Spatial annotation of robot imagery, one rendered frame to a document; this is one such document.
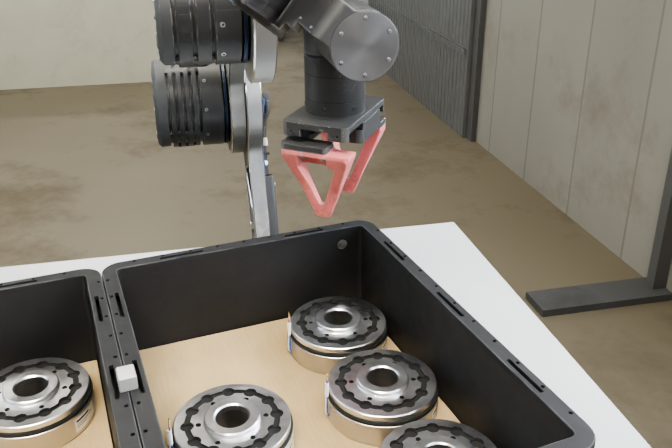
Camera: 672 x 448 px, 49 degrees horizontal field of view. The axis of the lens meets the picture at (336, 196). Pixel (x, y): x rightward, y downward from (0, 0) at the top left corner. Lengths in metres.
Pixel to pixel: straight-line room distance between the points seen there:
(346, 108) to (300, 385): 0.28
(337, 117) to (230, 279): 0.23
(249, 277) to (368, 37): 0.33
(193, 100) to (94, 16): 3.87
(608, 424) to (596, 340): 1.46
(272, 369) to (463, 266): 0.55
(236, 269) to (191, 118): 0.67
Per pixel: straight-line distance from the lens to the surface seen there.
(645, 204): 2.76
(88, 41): 5.30
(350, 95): 0.67
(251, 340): 0.82
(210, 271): 0.79
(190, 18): 0.94
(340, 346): 0.75
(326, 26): 0.58
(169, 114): 1.43
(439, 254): 1.27
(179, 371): 0.78
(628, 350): 2.40
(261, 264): 0.81
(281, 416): 0.66
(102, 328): 0.68
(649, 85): 2.71
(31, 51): 5.36
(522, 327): 1.10
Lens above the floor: 1.29
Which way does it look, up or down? 23 degrees down
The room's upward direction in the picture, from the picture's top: straight up
